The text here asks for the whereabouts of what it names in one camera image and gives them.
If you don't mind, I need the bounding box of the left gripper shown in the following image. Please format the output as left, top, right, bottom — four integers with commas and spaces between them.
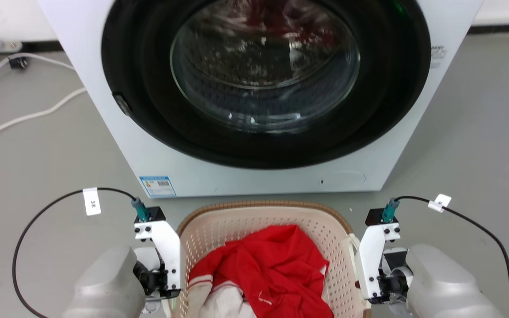
133, 246, 172, 315

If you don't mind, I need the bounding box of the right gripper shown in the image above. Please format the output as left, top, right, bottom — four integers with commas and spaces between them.
379, 247, 415, 306

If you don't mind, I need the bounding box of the beige plastic laundry basket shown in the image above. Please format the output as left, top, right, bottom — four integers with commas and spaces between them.
166, 200, 372, 318

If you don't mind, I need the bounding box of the white garment with red stripes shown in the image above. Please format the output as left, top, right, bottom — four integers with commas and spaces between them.
186, 274, 257, 318

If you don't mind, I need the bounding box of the blue energy label sticker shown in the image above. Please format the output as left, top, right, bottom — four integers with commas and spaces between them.
139, 176, 177, 197

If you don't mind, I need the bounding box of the white front-load washing machine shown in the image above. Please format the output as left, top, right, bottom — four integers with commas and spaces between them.
38, 0, 485, 198

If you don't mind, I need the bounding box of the black round washer door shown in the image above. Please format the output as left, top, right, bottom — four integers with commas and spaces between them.
101, 0, 432, 170

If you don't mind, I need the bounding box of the small white cable tag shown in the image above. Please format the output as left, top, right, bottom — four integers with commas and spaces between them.
428, 194, 452, 213

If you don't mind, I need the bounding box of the white cable tag with print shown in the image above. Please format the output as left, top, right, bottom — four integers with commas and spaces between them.
82, 187, 102, 216

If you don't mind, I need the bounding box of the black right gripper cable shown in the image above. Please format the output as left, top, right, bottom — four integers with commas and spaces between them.
381, 195, 509, 318

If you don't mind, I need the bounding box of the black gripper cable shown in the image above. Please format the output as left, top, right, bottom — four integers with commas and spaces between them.
381, 195, 509, 318
12, 187, 151, 318

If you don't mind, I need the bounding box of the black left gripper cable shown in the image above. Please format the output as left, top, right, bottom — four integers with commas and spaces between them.
12, 187, 151, 318

